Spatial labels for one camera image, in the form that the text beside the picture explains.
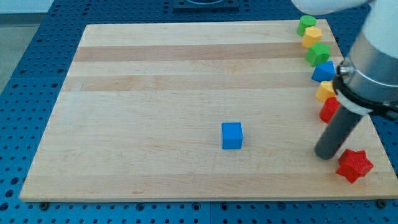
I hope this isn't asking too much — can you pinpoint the green star block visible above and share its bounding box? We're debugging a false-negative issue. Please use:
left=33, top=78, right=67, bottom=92
left=305, top=42, right=331, bottom=67

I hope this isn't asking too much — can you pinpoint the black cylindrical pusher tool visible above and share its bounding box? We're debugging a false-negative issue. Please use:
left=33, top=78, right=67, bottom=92
left=314, top=106, right=363, bottom=160

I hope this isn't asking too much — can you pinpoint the green cylinder block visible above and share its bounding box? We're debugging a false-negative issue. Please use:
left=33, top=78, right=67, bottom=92
left=297, top=15, right=317, bottom=37

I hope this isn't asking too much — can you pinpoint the yellow hexagon block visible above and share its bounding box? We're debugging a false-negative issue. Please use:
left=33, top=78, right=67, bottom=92
left=302, top=26, right=323, bottom=48

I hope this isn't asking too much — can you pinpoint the blue cube block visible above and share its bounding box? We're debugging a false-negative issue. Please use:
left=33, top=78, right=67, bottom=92
left=221, top=123, right=243, bottom=150

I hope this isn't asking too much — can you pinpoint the red cylinder block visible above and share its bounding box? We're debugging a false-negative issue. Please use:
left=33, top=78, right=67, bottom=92
left=319, top=97, right=340, bottom=123

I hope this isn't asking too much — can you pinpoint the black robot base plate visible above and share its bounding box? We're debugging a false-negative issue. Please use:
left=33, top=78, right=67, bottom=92
left=172, top=0, right=239, bottom=12

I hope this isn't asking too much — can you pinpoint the blue pentagon block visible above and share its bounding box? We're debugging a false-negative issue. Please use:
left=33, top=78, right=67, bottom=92
left=312, top=61, right=336, bottom=82

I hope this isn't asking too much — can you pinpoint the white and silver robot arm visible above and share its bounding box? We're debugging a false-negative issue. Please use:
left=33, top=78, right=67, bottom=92
left=314, top=0, right=397, bottom=160

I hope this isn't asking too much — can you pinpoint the red star block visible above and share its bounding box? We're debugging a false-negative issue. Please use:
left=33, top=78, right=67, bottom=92
left=336, top=149, right=374, bottom=184

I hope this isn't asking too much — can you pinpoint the wooden board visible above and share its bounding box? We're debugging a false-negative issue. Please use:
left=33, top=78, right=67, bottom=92
left=19, top=20, right=397, bottom=202

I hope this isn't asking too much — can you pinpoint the yellow pentagon block lower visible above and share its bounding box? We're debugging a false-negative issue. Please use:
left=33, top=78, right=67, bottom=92
left=315, top=81, right=336, bottom=102

